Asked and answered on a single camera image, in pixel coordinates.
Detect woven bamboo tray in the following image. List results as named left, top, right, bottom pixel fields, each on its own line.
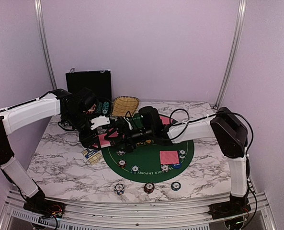
left=112, top=96, right=139, bottom=117

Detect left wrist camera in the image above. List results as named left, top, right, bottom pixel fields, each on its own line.
left=90, top=116, right=110, bottom=130

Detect black poker chip case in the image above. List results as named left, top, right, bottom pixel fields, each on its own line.
left=66, top=69, right=113, bottom=116

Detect red black chip stack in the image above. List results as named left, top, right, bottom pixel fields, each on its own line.
left=144, top=182, right=155, bottom=194

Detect teal chip row in case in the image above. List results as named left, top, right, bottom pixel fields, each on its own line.
left=102, top=102, right=110, bottom=115

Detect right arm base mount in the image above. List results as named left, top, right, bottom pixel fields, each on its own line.
left=208, top=201, right=251, bottom=219

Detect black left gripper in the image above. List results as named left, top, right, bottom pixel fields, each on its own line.
left=64, top=109, right=101, bottom=150

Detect round green poker mat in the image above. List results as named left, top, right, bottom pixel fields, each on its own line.
left=101, top=112, right=195, bottom=183

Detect green teal chip stack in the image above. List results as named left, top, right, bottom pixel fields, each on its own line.
left=170, top=182, right=181, bottom=191

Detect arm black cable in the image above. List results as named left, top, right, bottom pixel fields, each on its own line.
left=0, top=91, right=61, bottom=166
left=165, top=108, right=257, bottom=216

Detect aluminium frame post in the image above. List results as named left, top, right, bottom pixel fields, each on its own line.
left=34, top=0, right=57, bottom=90
left=214, top=0, right=247, bottom=108

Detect red playing card deck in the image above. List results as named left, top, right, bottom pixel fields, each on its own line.
left=98, top=134, right=111, bottom=148

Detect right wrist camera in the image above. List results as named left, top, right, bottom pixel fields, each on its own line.
left=124, top=111, right=133, bottom=130

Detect left aluminium frame post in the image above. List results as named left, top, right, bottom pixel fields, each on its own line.
left=34, top=0, right=57, bottom=90

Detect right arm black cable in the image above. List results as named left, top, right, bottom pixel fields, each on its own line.
left=165, top=108, right=257, bottom=216

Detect green chip row in case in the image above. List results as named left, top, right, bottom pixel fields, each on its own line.
left=95, top=102, right=103, bottom=114

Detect blue beige chip stack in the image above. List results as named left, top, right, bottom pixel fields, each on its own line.
left=114, top=183, right=125, bottom=195

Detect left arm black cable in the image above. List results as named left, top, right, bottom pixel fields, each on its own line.
left=0, top=91, right=61, bottom=166

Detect dealt cards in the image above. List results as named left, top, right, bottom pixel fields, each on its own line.
left=159, top=115, right=173, bottom=125
left=159, top=150, right=179, bottom=164

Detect right aluminium frame post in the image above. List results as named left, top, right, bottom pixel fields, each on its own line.
left=214, top=0, right=247, bottom=108

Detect front aluminium rail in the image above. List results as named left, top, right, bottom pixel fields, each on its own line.
left=0, top=190, right=278, bottom=230

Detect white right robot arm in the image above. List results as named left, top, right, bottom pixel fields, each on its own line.
left=104, top=106, right=250, bottom=215

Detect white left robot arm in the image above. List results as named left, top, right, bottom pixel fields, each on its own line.
left=0, top=88, right=97, bottom=213

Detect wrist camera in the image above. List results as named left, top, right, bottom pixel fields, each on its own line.
left=124, top=111, right=133, bottom=130
left=90, top=116, right=110, bottom=130

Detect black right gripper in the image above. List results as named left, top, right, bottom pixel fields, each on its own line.
left=104, top=124, right=153, bottom=153

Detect blue small blind button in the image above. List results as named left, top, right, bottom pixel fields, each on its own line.
left=172, top=163, right=182, bottom=169

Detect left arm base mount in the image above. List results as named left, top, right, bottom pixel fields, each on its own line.
left=23, top=200, right=65, bottom=218

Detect blue texas holdem card box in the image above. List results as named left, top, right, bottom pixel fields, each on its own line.
left=81, top=149, right=102, bottom=165

